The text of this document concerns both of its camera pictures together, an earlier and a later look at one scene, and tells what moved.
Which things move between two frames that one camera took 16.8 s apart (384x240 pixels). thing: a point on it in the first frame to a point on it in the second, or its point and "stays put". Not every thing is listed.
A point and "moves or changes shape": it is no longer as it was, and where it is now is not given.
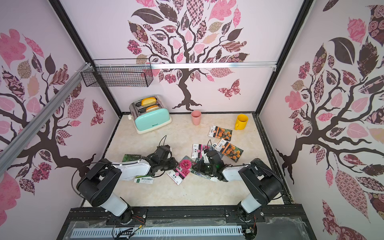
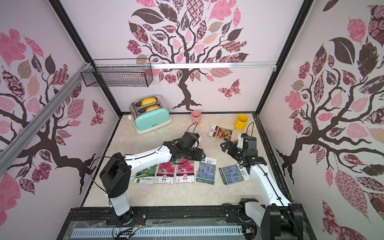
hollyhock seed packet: (178, 175) moves or changes shape
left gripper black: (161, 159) to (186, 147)
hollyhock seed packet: (198, 150) moves or changes shape
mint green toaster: (149, 112) stays put
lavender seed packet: (213, 147) to (206, 170)
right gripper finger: (196, 167) to (231, 147)
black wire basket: (119, 72) stays put
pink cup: (196, 116) stays put
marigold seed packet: (218, 132) stays put
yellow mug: (242, 120) stays put
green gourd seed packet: (145, 180) stays put
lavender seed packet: (214, 178) moves or changes shape
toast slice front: (151, 108) stays put
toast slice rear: (148, 101) stays put
